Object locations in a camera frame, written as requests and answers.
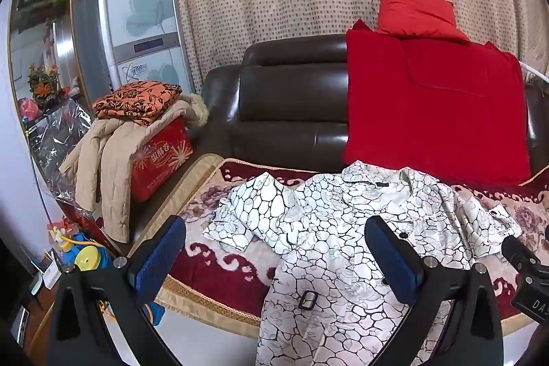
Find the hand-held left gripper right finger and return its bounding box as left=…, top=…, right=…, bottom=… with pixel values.
left=364, top=215, right=504, bottom=366

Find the yellow and blue toy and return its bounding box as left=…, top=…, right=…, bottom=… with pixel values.
left=48, top=220, right=113, bottom=274

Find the brown leather sofa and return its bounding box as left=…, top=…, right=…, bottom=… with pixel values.
left=199, top=34, right=549, bottom=178

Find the red floral blanket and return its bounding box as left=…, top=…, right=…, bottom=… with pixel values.
left=141, top=154, right=549, bottom=350

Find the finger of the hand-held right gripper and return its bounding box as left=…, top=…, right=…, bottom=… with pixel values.
left=502, top=235, right=540, bottom=283

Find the small red pillow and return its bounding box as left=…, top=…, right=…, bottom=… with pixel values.
left=376, top=0, right=471, bottom=44

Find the orange floral folded cloth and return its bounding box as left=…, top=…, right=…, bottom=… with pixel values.
left=93, top=81, right=183, bottom=127

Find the large red cushion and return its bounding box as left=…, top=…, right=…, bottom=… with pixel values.
left=343, top=20, right=533, bottom=187

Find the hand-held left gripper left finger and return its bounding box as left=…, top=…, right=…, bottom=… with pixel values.
left=45, top=215, right=187, bottom=366

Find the clear plastic sheet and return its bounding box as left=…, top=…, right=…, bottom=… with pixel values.
left=26, top=98, right=108, bottom=221

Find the red printed box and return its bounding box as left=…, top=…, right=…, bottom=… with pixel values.
left=129, top=119, right=194, bottom=204

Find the beige padded jacket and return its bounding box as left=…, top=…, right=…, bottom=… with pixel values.
left=59, top=93, right=209, bottom=243

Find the orange flower arrangement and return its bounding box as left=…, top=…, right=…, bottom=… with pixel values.
left=26, top=63, right=61, bottom=105

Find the white black-veined patterned shirt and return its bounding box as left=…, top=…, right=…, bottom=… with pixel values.
left=202, top=160, right=522, bottom=366

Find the silver refrigerator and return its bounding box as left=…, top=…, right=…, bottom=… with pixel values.
left=71, top=0, right=198, bottom=122

